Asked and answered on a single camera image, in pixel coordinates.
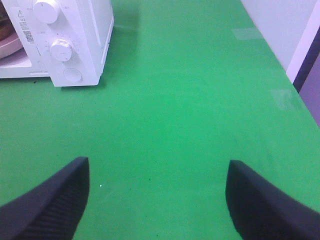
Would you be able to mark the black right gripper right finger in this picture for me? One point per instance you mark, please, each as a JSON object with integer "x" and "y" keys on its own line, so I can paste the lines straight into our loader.
{"x": 261, "y": 211}

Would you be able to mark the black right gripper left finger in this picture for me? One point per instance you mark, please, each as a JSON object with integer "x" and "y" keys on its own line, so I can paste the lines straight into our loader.
{"x": 52, "y": 210}

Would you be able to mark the round white door button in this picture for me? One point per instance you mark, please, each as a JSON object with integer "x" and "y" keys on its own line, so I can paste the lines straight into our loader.
{"x": 73, "y": 75}

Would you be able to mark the white microwave knob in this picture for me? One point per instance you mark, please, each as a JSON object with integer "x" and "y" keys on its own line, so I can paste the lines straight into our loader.
{"x": 61, "y": 50}
{"x": 46, "y": 11}

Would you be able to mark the white microwave oven body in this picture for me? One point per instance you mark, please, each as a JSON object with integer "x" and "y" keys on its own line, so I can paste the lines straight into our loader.
{"x": 25, "y": 52}

